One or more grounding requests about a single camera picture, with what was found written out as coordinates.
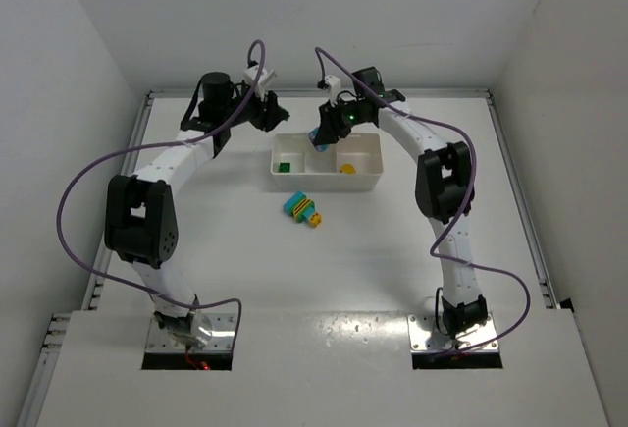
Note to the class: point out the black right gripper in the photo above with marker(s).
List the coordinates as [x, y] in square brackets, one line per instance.
[330, 128]

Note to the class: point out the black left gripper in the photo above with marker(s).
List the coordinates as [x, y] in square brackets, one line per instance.
[268, 113]

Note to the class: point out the teal green lego stack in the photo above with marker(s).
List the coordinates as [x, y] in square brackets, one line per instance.
[319, 147]

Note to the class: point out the yellow curved lego brick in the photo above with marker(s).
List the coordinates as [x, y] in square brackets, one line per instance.
[347, 169]

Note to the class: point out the bee lego stack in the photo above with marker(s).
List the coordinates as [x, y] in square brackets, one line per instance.
[302, 209]

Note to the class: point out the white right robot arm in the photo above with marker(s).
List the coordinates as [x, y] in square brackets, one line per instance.
[443, 189]

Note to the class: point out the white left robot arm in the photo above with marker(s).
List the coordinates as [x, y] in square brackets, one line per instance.
[141, 222]

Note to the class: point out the white divided container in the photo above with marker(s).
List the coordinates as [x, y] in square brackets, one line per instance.
[320, 171]

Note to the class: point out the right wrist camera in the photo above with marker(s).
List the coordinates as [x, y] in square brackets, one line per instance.
[332, 85]

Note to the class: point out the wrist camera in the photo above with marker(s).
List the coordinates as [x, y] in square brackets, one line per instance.
[259, 79]
[332, 85]

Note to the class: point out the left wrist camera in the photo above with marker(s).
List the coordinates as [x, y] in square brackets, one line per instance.
[259, 79]

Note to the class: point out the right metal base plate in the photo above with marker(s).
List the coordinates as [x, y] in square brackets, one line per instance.
[425, 338]

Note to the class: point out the metal base plate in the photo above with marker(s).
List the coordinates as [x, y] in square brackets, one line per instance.
[201, 332]
[425, 338]

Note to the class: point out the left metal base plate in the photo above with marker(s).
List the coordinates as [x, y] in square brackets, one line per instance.
[201, 332]

